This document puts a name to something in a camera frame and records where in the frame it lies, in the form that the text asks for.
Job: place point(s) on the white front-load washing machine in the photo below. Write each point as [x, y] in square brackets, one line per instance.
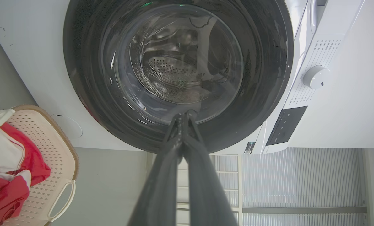
[331, 103]

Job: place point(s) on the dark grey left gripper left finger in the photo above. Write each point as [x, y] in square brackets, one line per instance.
[161, 185]

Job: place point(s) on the white washing machine dial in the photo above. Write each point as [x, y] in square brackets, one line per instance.
[315, 77]

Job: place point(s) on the black round washing machine door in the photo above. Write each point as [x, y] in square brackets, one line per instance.
[178, 72]

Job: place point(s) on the red and white garment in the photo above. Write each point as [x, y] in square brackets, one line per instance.
[8, 175]

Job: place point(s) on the beige perforated plastic laundry basket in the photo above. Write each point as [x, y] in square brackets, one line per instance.
[45, 175]

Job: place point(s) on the white slatted window blind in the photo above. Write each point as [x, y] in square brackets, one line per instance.
[300, 185]

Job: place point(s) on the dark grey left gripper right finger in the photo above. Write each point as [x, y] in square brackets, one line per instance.
[205, 188]

